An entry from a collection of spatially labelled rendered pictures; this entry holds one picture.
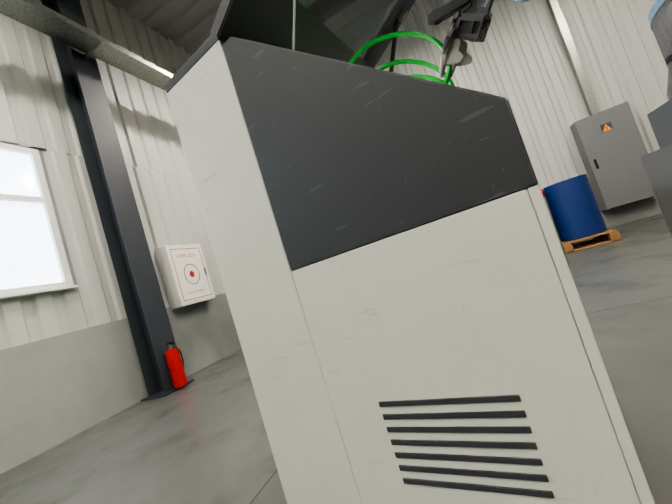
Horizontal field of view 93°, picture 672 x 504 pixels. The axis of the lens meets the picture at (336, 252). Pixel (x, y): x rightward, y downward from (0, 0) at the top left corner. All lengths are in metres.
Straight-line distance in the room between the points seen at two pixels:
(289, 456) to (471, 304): 0.70
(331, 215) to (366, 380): 0.40
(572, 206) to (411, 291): 5.20
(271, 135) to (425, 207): 0.45
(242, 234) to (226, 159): 0.22
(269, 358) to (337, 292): 0.32
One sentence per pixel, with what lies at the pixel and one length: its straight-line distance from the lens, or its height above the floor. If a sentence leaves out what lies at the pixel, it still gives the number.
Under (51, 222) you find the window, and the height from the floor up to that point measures 2.23.
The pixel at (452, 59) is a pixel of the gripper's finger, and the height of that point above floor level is 1.20.
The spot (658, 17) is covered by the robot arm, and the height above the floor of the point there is 1.09.
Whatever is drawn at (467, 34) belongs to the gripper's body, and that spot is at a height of 1.24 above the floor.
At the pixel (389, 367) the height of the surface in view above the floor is 0.51.
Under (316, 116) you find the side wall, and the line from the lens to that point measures 0.82.
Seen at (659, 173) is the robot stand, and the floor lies 0.74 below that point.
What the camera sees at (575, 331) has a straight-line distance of 0.69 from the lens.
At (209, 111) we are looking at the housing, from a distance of 1.09.
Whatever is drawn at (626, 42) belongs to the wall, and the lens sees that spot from 8.64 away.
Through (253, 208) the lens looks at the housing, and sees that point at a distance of 0.93.
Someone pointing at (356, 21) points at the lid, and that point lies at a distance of 1.45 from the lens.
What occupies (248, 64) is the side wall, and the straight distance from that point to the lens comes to 1.00.
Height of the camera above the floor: 0.75
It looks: 4 degrees up
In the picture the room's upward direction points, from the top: 18 degrees counter-clockwise
